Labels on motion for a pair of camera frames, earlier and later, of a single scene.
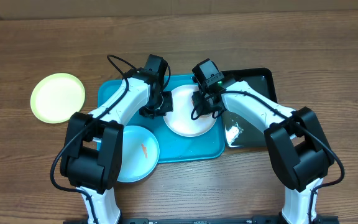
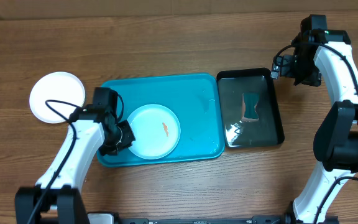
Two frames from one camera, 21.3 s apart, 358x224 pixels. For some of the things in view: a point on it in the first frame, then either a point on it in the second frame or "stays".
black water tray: [239, 131] stays
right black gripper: [206, 107] → [305, 76]
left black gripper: [167, 107] → [128, 137]
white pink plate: [179, 120] → [61, 86]
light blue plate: [140, 152] → [157, 131]
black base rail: [334, 219] stays
